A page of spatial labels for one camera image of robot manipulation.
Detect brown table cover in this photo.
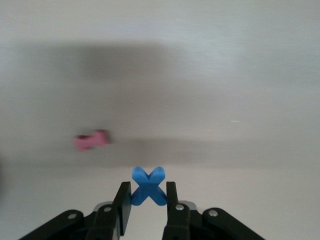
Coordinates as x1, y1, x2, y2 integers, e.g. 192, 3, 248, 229
0, 0, 320, 240

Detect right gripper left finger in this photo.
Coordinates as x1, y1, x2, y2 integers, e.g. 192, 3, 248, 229
19, 181, 133, 240

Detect red foam letter I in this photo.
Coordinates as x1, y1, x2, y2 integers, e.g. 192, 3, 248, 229
73, 129, 111, 152

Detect blue foam letter X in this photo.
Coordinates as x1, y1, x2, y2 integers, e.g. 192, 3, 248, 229
131, 165, 167, 207

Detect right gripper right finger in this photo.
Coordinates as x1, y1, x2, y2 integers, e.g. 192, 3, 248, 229
162, 181, 266, 240

